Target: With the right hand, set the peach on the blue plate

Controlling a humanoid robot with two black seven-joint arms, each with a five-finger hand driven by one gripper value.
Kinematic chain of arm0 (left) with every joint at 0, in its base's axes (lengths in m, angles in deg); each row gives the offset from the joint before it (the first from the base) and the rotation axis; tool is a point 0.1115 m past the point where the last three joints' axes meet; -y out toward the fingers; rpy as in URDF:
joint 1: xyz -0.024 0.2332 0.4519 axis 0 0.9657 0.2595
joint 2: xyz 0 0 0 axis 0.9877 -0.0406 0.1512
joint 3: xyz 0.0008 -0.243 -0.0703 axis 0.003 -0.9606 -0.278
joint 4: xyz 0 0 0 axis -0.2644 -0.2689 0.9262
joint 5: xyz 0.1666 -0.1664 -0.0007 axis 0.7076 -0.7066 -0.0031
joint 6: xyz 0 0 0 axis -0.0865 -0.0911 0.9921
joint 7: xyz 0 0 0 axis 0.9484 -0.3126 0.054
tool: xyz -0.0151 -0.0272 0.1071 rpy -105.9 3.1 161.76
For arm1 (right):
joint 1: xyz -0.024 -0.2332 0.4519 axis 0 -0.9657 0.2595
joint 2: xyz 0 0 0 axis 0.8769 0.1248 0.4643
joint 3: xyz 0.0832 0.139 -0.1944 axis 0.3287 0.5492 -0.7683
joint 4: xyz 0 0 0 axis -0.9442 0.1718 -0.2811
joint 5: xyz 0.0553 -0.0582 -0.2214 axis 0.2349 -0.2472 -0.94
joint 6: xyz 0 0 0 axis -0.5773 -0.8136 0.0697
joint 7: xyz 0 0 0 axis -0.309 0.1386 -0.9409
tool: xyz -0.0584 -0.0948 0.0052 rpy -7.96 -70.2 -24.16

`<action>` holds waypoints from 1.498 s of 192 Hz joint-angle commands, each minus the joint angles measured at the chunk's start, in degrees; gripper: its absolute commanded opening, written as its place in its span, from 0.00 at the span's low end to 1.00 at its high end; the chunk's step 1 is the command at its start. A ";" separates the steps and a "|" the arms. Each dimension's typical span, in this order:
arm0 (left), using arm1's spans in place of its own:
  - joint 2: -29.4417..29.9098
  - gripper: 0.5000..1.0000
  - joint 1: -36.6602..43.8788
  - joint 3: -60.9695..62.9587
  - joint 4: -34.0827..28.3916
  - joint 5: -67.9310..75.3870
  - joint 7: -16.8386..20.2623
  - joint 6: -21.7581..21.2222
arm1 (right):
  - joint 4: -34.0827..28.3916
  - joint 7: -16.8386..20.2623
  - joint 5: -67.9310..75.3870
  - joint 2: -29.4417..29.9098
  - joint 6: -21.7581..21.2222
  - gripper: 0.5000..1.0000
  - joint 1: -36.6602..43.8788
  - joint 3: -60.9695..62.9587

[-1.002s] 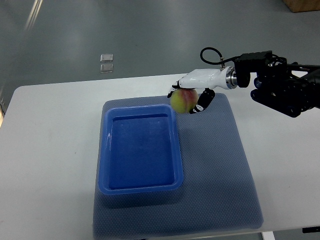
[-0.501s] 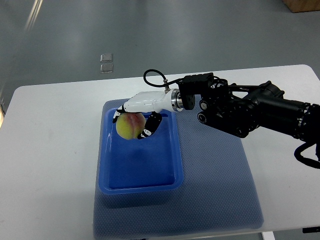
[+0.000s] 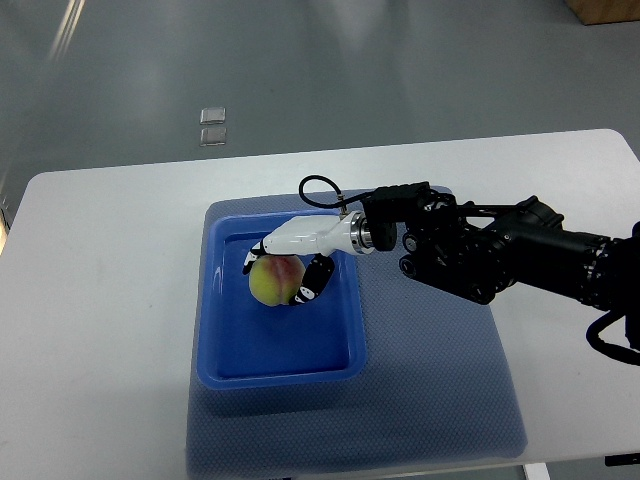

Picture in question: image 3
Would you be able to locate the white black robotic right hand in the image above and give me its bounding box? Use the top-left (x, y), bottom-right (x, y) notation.
top-left (243, 211), bottom-right (373, 306)

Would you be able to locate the yellow red peach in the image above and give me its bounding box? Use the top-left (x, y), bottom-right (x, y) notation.
top-left (249, 255), bottom-right (305, 307)

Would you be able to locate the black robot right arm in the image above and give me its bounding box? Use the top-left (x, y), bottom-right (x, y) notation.
top-left (361, 183), bottom-right (639, 365)

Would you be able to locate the lower metal floor plate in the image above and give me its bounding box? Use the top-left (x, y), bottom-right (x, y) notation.
top-left (200, 126), bottom-right (227, 147)

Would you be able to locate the metal floor plate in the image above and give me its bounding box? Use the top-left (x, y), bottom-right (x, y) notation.
top-left (200, 107), bottom-right (226, 125)
top-left (200, 126), bottom-right (227, 147)

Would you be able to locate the upper metal floor plate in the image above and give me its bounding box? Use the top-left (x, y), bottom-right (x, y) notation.
top-left (200, 107), bottom-right (226, 125)

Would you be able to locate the blue plastic tray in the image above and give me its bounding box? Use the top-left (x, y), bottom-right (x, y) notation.
top-left (195, 212), bottom-right (367, 391)

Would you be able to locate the grey blue table mat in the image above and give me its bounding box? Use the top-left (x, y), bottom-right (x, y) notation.
top-left (186, 195), bottom-right (527, 479)

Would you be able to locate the white table leg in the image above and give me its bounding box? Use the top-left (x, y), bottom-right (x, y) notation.
top-left (523, 463), bottom-right (551, 480)

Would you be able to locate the brown cardboard box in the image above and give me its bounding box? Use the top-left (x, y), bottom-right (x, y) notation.
top-left (565, 0), bottom-right (639, 26)

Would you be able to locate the black cable loop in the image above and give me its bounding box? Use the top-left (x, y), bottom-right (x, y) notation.
top-left (298, 174), bottom-right (369, 220)

